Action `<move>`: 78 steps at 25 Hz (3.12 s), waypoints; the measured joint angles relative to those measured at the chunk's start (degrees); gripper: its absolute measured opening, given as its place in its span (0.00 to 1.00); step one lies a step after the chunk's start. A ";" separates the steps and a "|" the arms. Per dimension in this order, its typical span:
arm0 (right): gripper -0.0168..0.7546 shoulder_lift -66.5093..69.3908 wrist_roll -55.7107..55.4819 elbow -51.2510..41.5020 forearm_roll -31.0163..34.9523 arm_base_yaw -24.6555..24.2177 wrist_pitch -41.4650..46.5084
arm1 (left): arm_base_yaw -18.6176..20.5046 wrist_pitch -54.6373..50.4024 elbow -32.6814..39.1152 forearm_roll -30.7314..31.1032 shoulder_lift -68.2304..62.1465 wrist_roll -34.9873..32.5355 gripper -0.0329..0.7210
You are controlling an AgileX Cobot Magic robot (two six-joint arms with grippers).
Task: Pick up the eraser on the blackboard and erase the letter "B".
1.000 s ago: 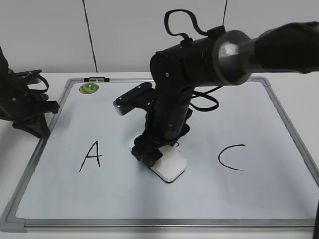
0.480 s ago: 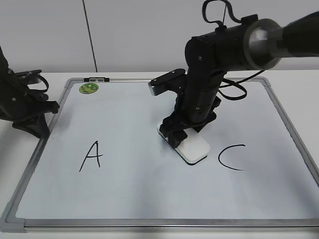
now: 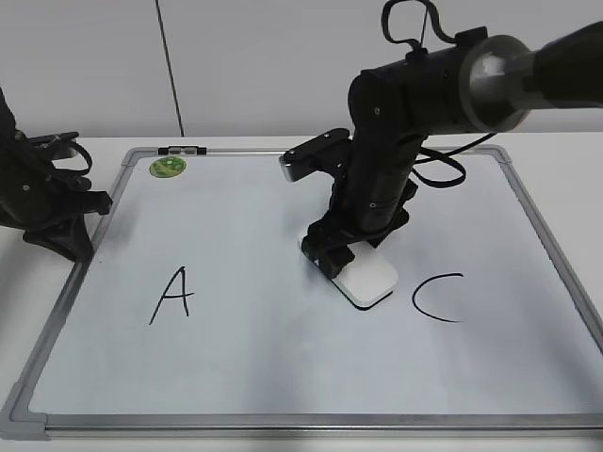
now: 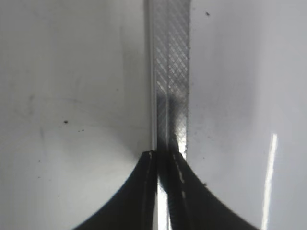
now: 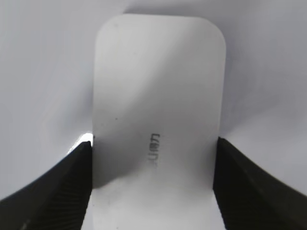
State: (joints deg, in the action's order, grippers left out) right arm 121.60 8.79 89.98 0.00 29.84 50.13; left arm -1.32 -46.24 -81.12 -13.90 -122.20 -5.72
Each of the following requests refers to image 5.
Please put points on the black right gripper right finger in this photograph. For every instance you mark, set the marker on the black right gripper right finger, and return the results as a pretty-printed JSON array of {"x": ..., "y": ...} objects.
[{"x": 249, "y": 198}]

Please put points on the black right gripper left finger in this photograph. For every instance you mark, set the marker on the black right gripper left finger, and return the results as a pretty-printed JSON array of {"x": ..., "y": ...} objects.
[{"x": 57, "y": 200}]

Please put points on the white whiteboard eraser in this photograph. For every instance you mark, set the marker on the white whiteboard eraser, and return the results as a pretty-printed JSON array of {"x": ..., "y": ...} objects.
[{"x": 157, "y": 99}]

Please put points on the white magnetic whiteboard grey frame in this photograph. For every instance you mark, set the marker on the white magnetic whiteboard grey frame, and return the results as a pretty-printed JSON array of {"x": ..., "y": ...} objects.
[{"x": 46, "y": 70}]

